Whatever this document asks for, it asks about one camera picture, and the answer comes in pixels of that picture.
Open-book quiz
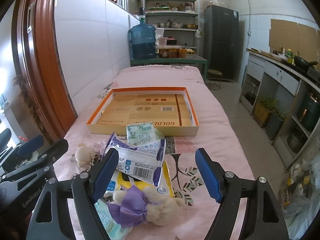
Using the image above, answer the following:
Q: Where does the yellow cartoon wipes pack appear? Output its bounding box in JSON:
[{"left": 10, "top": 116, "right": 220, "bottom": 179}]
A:
[{"left": 103, "top": 160, "right": 176, "bottom": 201}]

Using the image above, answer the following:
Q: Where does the cream bear pink hat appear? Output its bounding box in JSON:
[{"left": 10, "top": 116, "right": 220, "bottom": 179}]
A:
[{"left": 74, "top": 142, "right": 100, "bottom": 169}]

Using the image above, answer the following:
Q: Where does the cream bear purple bow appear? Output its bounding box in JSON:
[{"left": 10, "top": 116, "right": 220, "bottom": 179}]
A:
[{"left": 107, "top": 185, "right": 185, "bottom": 228}]

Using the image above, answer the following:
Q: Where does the blue white wipes pack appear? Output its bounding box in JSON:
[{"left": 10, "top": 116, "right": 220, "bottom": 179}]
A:
[{"left": 106, "top": 133, "right": 166, "bottom": 186}]

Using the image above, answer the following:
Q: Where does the light green tissue pack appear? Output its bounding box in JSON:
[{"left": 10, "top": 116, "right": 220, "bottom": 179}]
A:
[{"left": 95, "top": 199, "right": 132, "bottom": 240}]

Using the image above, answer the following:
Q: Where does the pink bed quilt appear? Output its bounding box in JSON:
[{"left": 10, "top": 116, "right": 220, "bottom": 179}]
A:
[{"left": 54, "top": 65, "right": 253, "bottom": 239}]

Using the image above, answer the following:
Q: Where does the orange shallow cardboard box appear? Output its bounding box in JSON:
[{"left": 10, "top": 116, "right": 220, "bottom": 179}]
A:
[{"left": 87, "top": 87, "right": 199, "bottom": 137}]

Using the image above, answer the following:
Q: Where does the potted green plant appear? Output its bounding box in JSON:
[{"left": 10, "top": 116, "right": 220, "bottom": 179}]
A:
[{"left": 253, "top": 96, "right": 278, "bottom": 128}]

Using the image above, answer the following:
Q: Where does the round metal stool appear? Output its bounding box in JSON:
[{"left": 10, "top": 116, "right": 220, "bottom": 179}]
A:
[{"left": 207, "top": 69, "right": 222, "bottom": 90}]

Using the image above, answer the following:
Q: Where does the white kitchen counter cabinet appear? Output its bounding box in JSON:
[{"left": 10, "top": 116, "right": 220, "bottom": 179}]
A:
[{"left": 240, "top": 50, "right": 319, "bottom": 167}]

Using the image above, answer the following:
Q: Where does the dark green table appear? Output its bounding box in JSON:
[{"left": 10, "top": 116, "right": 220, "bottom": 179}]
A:
[{"left": 130, "top": 54, "right": 208, "bottom": 81}]

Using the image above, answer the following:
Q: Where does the black wok pan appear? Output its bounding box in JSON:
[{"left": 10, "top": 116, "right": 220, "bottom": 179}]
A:
[{"left": 293, "top": 55, "right": 318, "bottom": 73}]

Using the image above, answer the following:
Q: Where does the blue water jug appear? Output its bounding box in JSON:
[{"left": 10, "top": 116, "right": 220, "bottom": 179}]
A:
[{"left": 129, "top": 15, "right": 156, "bottom": 60}]

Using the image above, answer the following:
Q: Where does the black refrigerator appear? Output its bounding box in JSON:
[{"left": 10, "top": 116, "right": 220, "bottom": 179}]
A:
[{"left": 203, "top": 5, "right": 240, "bottom": 80}]

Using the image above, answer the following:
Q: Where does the white kitchen shelf rack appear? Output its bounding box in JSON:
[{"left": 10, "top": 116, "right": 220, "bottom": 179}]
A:
[{"left": 143, "top": 0, "right": 201, "bottom": 54}]

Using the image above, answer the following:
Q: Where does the brown wooden door frame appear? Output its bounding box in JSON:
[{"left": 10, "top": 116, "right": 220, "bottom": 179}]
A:
[{"left": 11, "top": 0, "right": 77, "bottom": 144}]

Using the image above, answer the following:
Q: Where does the brown cardboard wall panel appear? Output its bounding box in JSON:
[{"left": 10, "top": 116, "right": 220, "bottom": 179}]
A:
[{"left": 268, "top": 19, "right": 319, "bottom": 61}]

